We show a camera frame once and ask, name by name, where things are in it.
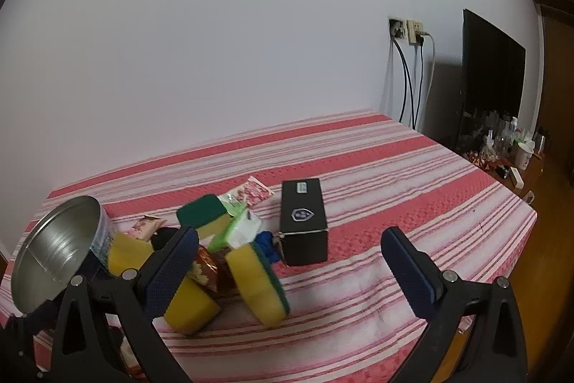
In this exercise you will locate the white wall socket with plug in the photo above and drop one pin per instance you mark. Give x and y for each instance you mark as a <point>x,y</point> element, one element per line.
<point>415,32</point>

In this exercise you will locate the white cup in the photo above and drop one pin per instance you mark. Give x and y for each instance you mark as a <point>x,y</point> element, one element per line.
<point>523,154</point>

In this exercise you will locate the red white snack packet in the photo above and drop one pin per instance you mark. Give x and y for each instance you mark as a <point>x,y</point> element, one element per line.
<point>128,358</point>

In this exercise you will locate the pink snack packet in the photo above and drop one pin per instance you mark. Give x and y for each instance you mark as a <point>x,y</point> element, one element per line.
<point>143,226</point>

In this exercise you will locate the yellow green sponge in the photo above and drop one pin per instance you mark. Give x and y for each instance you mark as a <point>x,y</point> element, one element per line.
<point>130,255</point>
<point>190,306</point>
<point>258,280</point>
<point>202,212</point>

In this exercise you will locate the cluster of bottles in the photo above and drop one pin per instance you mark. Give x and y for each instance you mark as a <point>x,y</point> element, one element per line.
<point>500,131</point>

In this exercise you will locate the pink floral packet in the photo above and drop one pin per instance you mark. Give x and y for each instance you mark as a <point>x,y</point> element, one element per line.
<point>255,190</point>

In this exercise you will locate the wooden cabinet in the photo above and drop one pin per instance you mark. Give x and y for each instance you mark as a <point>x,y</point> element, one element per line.
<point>554,28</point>

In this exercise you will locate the black flat screen television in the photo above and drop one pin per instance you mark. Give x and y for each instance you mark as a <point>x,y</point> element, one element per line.
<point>489,73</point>

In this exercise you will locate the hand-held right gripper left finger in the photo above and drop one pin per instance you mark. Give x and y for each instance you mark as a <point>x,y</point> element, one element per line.
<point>170,271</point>

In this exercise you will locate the blue cloth bundle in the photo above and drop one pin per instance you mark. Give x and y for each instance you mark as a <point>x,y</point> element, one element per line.
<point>267,246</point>

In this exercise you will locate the round metal tin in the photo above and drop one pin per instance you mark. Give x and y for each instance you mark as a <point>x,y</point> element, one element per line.
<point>49,248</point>

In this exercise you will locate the black cardboard box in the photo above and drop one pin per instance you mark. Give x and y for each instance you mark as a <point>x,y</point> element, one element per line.
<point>302,226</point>

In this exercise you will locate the desktop with red striped cloth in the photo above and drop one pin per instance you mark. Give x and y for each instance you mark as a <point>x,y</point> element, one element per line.
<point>358,167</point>

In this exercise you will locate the green white tissue packet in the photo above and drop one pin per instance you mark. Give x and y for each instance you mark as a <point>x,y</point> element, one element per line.
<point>242,228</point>

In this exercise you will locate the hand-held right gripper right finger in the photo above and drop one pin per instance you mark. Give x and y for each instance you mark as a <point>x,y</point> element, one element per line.
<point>409,271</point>

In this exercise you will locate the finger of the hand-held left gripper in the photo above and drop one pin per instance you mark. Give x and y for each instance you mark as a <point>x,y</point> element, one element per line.
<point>22,342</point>

